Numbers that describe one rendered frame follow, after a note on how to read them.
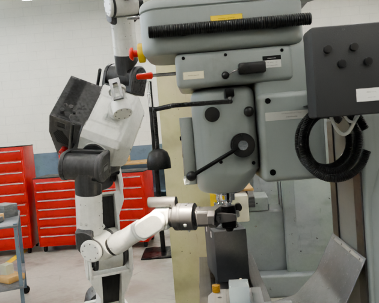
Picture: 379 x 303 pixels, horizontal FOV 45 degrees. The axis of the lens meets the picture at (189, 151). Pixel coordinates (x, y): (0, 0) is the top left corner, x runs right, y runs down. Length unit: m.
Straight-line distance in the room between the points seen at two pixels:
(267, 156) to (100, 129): 0.60
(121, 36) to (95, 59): 9.04
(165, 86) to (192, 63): 1.85
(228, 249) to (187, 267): 1.63
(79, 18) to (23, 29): 1.28
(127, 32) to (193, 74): 0.50
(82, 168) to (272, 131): 0.63
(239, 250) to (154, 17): 0.87
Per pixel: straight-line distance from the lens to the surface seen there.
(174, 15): 1.35
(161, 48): 1.34
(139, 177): 5.97
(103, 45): 10.81
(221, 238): 1.68
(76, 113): 1.66
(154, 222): 1.49
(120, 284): 2.11
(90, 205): 1.58
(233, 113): 1.35
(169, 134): 3.17
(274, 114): 1.34
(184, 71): 1.33
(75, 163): 1.56
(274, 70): 1.35
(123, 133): 1.63
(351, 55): 1.14
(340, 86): 1.13
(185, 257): 3.29
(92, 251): 1.61
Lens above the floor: 1.52
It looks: 3 degrees down
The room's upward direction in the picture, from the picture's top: 5 degrees counter-clockwise
